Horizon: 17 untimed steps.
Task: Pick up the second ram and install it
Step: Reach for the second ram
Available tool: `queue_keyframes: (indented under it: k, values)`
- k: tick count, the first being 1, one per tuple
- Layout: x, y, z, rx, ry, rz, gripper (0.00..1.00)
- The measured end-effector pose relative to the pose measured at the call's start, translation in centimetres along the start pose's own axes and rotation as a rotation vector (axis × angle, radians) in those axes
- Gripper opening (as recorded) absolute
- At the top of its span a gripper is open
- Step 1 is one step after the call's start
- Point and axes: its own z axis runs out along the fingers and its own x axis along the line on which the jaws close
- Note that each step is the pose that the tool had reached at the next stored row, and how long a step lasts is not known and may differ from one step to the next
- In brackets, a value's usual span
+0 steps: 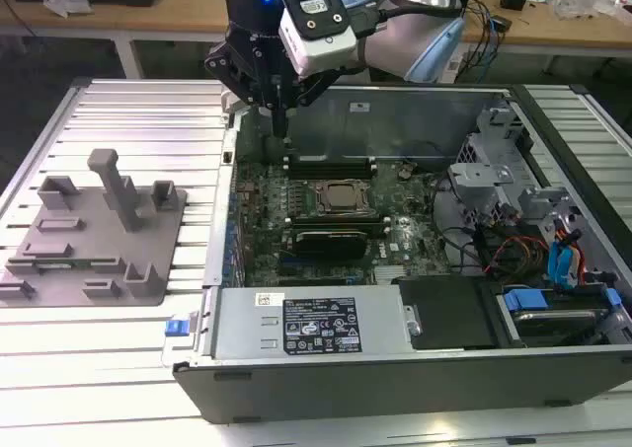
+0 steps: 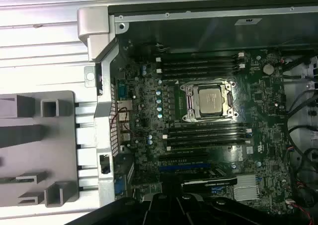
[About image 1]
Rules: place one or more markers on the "black open PC case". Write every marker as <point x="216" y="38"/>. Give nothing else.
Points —
<point x="395" y="393"/>

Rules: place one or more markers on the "black plastic shroud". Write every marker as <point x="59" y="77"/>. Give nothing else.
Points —
<point x="444" y="314"/>

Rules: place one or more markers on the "grey case corner latch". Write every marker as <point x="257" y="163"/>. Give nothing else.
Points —
<point x="229" y="102"/>

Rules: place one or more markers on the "clear plastic bags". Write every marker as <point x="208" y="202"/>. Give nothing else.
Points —
<point x="580" y="0"/>

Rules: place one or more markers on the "white QR sticker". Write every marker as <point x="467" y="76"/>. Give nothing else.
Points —
<point x="394" y="246"/>

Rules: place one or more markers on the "silver power supply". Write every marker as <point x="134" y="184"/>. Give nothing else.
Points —
<point x="247" y="328"/>

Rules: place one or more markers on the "white crumpled paper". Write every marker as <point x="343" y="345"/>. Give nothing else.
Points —
<point x="66" y="4"/>

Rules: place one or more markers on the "silver CPU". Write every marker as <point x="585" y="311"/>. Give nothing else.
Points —
<point x="341" y="194"/>

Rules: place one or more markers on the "round coin battery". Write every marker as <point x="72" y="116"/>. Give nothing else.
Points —
<point x="405" y="174"/>

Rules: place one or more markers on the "black graphics card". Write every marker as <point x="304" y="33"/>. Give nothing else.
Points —
<point x="331" y="245"/>

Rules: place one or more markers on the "RAM slot with white clips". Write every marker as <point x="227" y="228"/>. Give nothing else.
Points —
<point x="331" y="157"/>
<point x="331" y="170"/>

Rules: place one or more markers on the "grey parts rack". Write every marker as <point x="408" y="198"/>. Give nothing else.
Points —
<point x="99" y="240"/>

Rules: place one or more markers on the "hard disk in blue carrier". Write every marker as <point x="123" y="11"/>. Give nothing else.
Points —
<point x="553" y="323"/>

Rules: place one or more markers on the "blue case latch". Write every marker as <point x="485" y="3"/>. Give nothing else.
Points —
<point x="177" y="328"/>

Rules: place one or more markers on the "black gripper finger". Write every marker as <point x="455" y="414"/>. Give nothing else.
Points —
<point x="316" y="89"/>
<point x="232" y="67"/>

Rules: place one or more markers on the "silver chipset heatsink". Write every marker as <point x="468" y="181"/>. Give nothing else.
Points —
<point x="392" y="273"/>

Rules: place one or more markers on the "wooden desk with white frame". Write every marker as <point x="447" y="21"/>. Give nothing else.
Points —
<point x="148" y="20"/>

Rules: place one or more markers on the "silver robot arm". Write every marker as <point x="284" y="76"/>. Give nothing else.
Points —
<point x="390" y="47"/>

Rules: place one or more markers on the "green motherboard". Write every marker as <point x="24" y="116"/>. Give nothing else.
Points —
<point x="419" y="220"/>

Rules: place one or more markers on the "silver drive cage bracket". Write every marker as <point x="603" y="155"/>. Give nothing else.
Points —
<point x="548" y="205"/>
<point x="479" y="178"/>

